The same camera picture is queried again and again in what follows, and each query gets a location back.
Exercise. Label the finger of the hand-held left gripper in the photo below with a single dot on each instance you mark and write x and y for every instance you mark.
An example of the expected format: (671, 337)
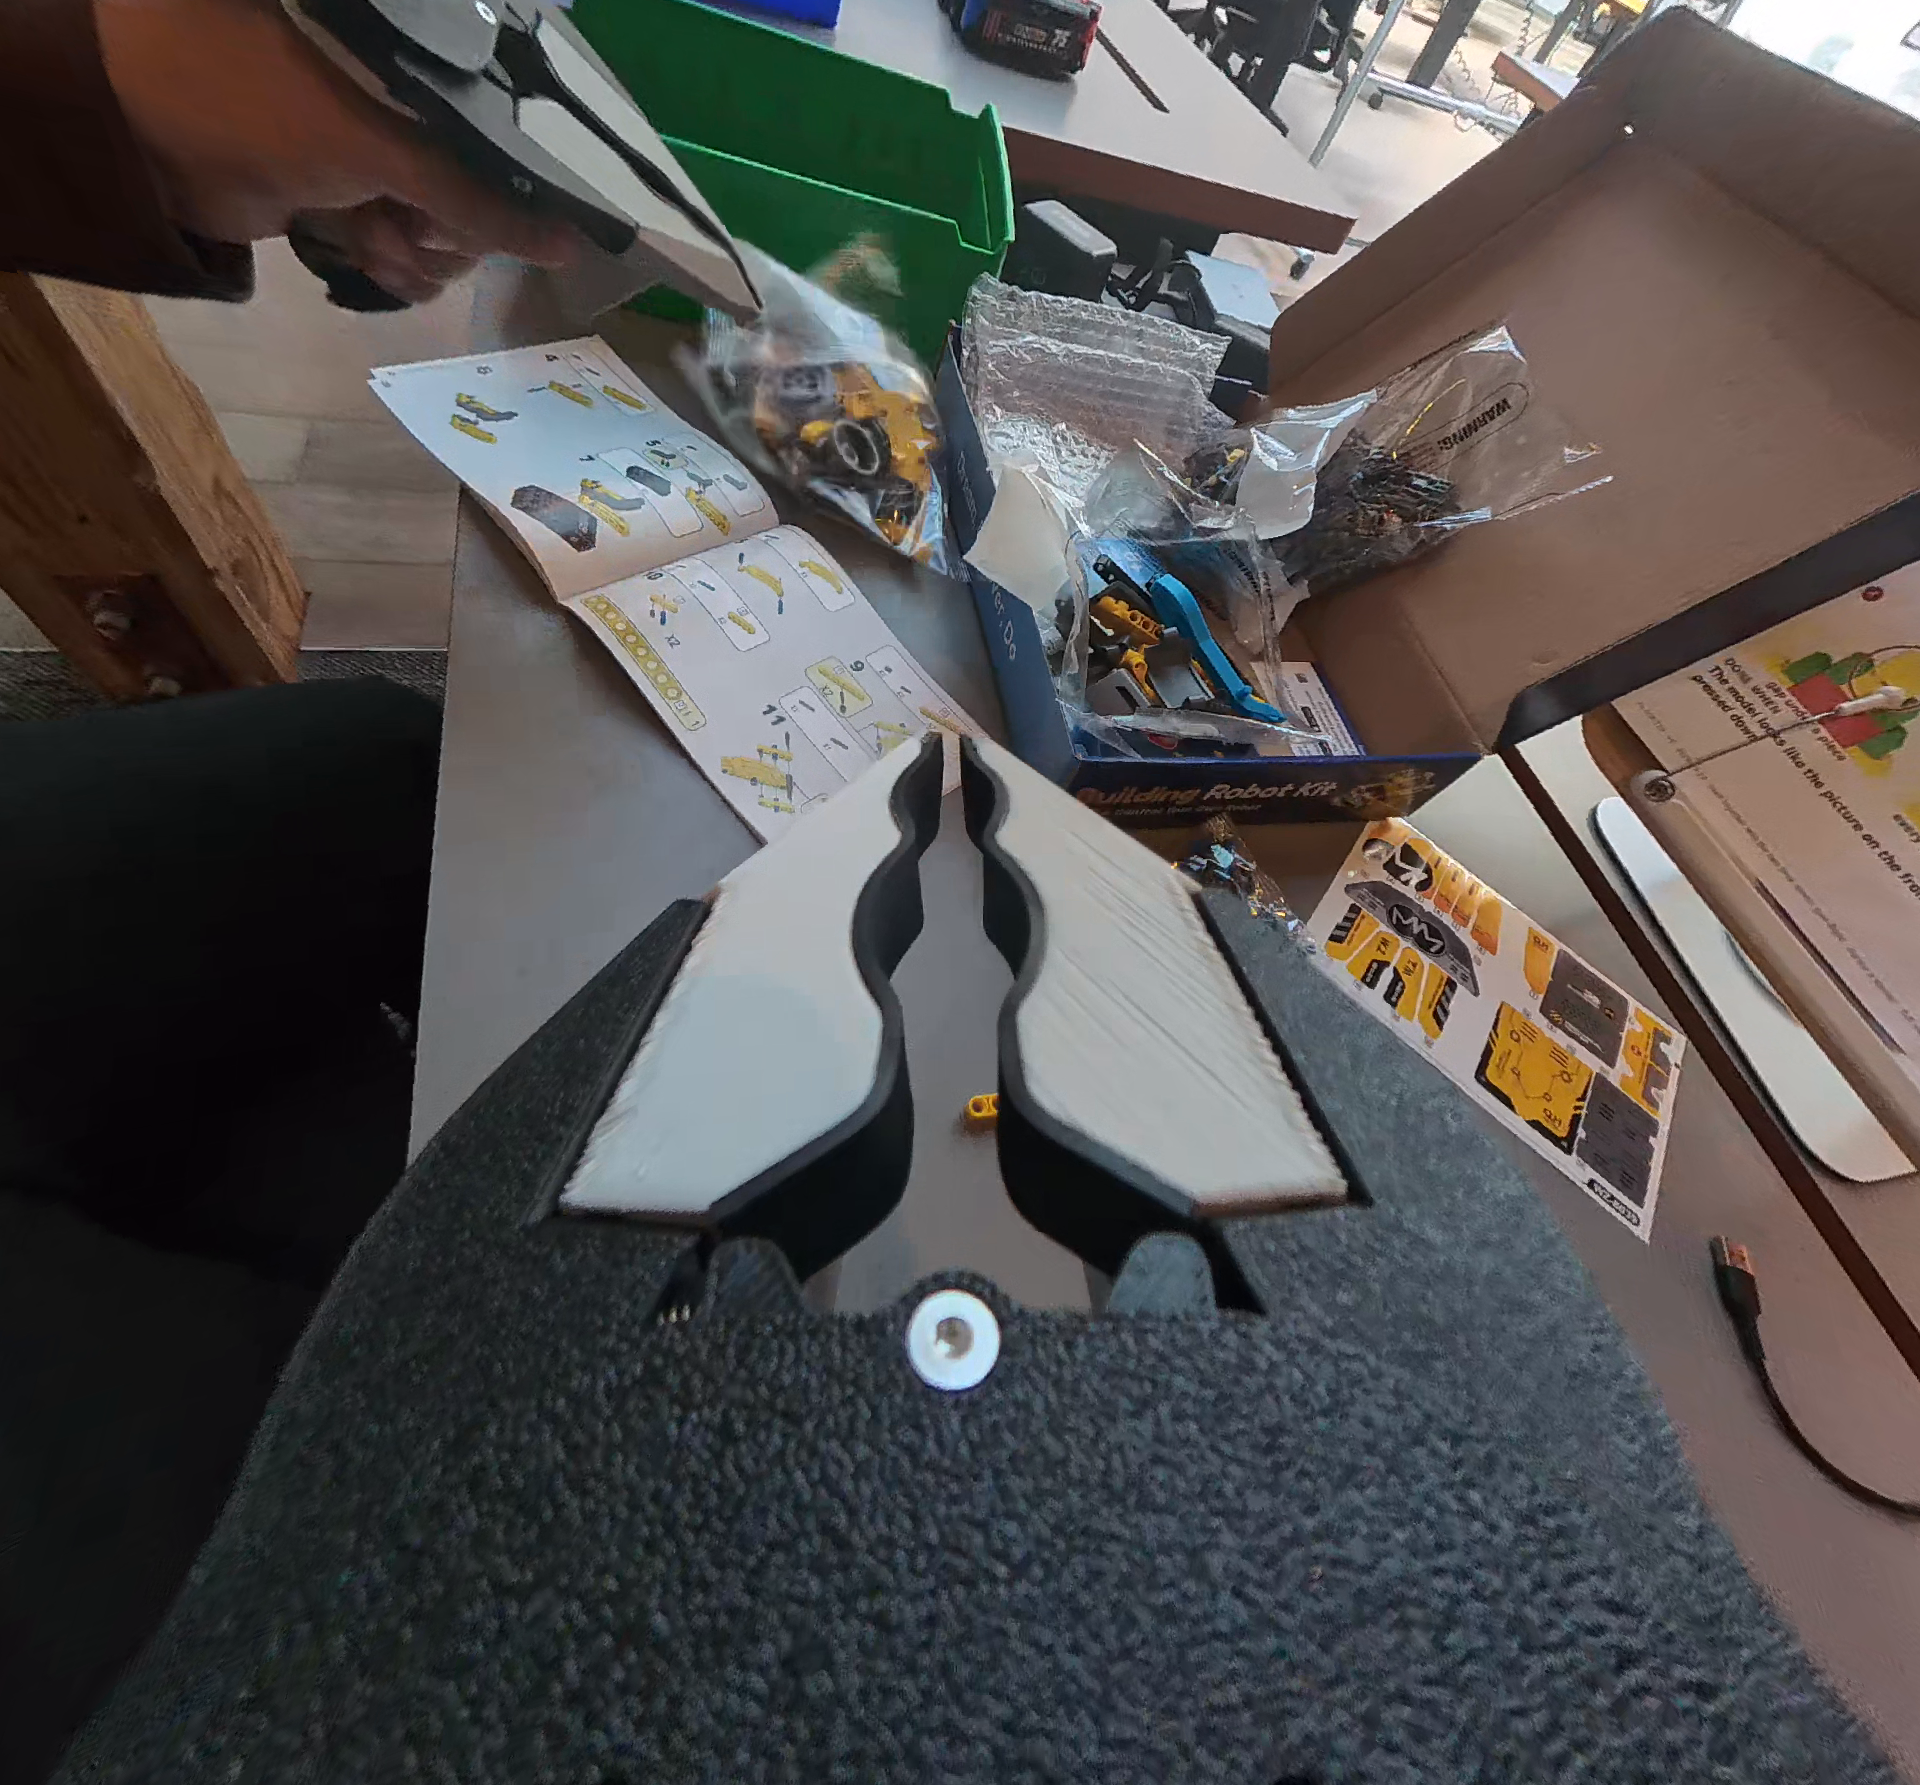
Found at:
(630, 126)
(675, 279)

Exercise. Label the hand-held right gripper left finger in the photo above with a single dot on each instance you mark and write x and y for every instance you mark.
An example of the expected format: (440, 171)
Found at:
(737, 1063)

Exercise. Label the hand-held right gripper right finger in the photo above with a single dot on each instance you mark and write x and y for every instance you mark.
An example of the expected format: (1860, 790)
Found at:
(1156, 1049)

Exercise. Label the clear bag of yellow bricks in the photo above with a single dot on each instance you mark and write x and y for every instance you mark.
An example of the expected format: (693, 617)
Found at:
(841, 420)

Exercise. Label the person's left forearm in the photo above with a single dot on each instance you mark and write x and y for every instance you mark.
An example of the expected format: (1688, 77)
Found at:
(90, 118)

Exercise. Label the neighbouring grey desk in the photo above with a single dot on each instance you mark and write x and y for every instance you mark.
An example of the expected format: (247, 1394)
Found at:
(1170, 136)

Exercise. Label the person's left hand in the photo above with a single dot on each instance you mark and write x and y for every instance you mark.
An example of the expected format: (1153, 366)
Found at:
(254, 136)

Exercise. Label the green plastic bin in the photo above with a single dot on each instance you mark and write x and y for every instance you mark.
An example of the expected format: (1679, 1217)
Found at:
(841, 104)

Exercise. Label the white instruction booklet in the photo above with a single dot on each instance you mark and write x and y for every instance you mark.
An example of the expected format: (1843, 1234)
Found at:
(630, 494)

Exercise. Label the yellow black sticker sheet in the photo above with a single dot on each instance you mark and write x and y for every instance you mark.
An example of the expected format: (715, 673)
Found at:
(1500, 1005)

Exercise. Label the blue cardboard kit box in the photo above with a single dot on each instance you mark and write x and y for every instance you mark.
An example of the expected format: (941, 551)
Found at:
(1051, 705)

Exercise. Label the black plastic device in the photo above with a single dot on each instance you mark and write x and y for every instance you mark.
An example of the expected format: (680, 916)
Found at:
(1060, 249)

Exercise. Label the clear bag of blue parts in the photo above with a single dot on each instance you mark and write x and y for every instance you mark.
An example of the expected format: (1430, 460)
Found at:
(1170, 658)

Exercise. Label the clear bubble wrap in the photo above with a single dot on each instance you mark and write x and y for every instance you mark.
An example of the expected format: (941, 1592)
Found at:
(1095, 358)

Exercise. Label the wooden stand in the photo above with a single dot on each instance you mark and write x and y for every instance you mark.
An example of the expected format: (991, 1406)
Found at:
(135, 494)

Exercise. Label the clear bag of dark parts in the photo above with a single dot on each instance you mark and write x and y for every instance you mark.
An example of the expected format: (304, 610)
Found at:
(1396, 467)

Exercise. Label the instruction display on silver stand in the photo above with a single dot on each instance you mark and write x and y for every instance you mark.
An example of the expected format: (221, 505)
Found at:
(1799, 764)

